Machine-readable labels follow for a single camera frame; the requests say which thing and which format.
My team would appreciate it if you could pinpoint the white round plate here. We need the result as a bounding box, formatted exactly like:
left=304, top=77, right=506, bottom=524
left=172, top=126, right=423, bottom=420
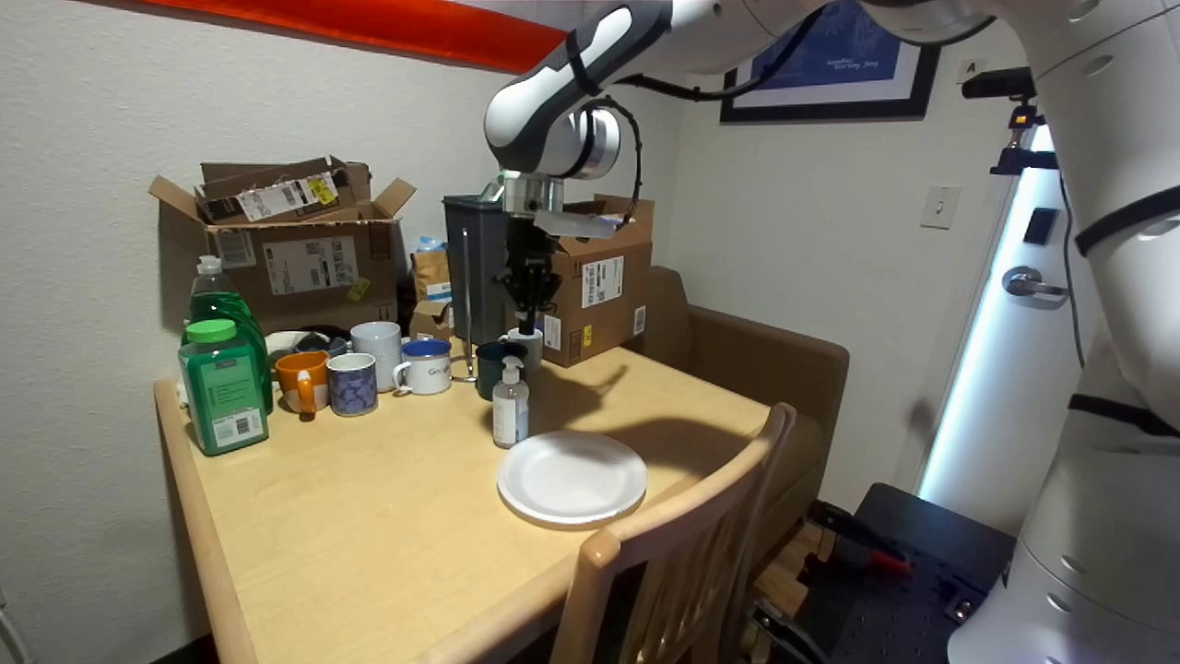
left=493, top=427, right=654, bottom=531

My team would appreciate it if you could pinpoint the tall white mug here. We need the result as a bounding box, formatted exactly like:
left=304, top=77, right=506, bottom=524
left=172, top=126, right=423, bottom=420
left=348, top=316, right=407, bottom=396

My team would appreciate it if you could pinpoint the small clear pump bottle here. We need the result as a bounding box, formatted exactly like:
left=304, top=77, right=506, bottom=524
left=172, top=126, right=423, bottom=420
left=492, top=354, right=536, bottom=454

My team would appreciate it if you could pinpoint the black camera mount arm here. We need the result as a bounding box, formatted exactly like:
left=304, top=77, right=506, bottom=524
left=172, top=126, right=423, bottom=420
left=992, top=99, right=1061, bottom=177

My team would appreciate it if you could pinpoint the red wall banner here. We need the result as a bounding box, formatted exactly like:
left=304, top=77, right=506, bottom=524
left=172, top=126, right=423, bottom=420
left=87, top=0, right=573, bottom=83

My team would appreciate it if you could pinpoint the brown armchair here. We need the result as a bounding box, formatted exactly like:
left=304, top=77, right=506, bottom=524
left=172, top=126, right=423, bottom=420
left=639, top=267, right=851, bottom=584

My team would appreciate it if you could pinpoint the black camera cable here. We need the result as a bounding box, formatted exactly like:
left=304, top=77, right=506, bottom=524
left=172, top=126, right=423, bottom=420
left=1051, top=171, right=1090, bottom=361

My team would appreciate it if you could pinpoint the silver door handle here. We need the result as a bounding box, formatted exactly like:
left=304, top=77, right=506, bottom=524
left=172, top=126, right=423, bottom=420
left=999, top=262, right=1068, bottom=309

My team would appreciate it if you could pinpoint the small white cup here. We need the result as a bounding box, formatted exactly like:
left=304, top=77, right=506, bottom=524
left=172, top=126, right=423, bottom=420
left=499, top=325, right=547, bottom=380

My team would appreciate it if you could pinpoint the black trash bin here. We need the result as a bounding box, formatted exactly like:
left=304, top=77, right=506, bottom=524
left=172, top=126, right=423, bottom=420
left=439, top=191, right=531, bottom=351

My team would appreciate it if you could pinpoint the white mug blue rim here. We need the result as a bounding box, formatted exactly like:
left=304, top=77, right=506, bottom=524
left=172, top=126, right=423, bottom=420
left=392, top=337, right=457, bottom=400

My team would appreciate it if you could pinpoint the large open cardboard box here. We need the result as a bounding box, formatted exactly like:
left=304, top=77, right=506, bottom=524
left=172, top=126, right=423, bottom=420
left=148, top=171, right=419, bottom=337

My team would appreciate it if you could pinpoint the cardboard box with shipping label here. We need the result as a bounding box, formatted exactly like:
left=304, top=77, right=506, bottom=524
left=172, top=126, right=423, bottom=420
left=538, top=196, right=658, bottom=368

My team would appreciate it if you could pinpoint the white door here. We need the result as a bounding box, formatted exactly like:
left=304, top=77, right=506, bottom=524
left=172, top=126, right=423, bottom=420
left=917, top=121, right=1103, bottom=538

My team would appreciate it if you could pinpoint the white light switch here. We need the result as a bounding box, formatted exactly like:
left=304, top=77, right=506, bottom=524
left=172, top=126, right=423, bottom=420
left=917, top=180, right=966, bottom=231

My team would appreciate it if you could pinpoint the framed blue picture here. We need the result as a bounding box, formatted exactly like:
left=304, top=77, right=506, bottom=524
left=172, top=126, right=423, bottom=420
left=718, top=0, right=948, bottom=126

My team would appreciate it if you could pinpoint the dark green mug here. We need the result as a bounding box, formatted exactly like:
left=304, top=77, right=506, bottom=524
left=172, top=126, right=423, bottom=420
left=473, top=337, right=531, bottom=404

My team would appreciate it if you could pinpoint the blue patterned mug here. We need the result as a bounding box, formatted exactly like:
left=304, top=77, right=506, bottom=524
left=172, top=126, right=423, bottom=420
left=323, top=351, right=385, bottom=420

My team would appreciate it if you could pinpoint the green square bottle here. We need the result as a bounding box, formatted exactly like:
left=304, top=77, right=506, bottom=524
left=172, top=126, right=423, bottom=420
left=178, top=316, right=274, bottom=463

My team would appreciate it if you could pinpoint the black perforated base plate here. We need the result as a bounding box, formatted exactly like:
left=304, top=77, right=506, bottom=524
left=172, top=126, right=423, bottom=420
left=771, top=480, right=1021, bottom=664

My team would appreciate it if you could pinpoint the small brown cardboard box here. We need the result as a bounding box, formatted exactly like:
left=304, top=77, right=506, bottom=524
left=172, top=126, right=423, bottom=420
left=407, top=231, right=457, bottom=342

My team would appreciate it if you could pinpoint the black clamp orange handle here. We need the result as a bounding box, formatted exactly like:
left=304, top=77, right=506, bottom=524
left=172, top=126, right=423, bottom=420
left=808, top=497, right=917, bottom=584

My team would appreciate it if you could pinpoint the flattened cardboard with label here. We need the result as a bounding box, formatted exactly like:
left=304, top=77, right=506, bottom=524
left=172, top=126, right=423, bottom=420
left=194, top=155, right=376, bottom=228

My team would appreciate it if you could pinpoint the black door keypad lock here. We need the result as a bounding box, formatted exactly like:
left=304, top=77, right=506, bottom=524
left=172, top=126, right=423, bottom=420
left=1021, top=202, right=1061, bottom=251

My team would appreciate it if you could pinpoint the light wooden chair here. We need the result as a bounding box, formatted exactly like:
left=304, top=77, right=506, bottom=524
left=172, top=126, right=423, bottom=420
left=547, top=400, right=800, bottom=664

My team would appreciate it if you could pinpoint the green soda bottle white cap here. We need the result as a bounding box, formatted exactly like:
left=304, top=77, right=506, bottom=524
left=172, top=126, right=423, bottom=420
left=184, top=251, right=277, bottom=416

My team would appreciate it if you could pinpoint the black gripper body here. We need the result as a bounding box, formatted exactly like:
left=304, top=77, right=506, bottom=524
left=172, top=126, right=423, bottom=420
left=499, top=218, right=563, bottom=295

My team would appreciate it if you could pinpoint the orange mug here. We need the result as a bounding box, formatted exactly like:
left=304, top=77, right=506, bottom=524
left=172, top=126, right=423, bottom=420
left=268, top=346, right=334, bottom=426

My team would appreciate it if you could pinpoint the black stereo camera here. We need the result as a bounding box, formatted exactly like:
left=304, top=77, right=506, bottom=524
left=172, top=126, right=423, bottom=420
left=960, top=64, right=1041, bottom=104

